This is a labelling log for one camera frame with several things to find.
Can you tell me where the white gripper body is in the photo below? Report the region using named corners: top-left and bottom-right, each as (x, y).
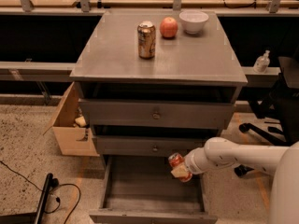
top-left (185, 147), bottom-right (208, 175)

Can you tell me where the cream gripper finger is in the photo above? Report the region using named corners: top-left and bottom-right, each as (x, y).
top-left (171, 162), bottom-right (191, 178)

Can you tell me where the red coke can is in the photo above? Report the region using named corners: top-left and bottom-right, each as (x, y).
top-left (168, 153), bottom-right (192, 182)

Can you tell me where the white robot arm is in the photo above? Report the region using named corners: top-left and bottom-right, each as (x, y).
top-left (168, 137), bottom-right (299, 224)

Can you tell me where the bottom grey open drawer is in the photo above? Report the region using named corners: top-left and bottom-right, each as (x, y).
top-left (90, 156), bottom-right (217, 224)

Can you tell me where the top grey drawer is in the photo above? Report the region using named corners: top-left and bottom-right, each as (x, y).
top-left (78, 99), bottom-right (235, 130)

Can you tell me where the middle grey drawer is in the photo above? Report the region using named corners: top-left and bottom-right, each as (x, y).
top-left (93, 135), bottom-right (208, 157)

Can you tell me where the grey drawer cabinet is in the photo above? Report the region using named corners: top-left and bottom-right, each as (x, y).
top-left (69, 10), bottom-right (249, 173)

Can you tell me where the gold soda can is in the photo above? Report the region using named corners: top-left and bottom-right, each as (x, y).
top-left (137, 21), bottom-right (156, 59)

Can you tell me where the black office chair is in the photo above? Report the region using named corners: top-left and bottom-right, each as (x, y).
top-left (234, 55), bottom-right (299, 177)

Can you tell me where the cardboard box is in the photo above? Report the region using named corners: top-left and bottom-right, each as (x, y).
top-left (44, 83), bottom-right (99, 157)

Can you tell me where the hand sanitizer bottle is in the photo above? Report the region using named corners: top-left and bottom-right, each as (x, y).
top-left (253, 50), bottom-right (270, 73)

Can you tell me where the red apple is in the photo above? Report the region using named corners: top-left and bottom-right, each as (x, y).
top-left (160, 17), bottom-right (178, 38)

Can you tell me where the white bowl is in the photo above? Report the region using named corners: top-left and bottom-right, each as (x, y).
top-left (179, 10), bottom-right (209, 34)

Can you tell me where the black stand base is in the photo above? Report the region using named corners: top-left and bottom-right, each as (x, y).
top-left (0, 173), bottom-right (53, 224)

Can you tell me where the black floor cable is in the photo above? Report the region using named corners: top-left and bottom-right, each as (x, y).
top-left (0, 160), bottom-right (82, 224)

